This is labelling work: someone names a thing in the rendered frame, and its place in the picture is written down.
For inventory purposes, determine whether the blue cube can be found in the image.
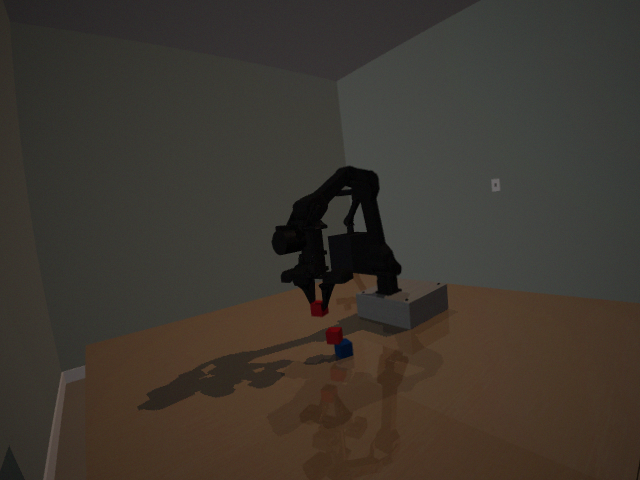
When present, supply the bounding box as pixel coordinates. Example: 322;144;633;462
334;338;353;359

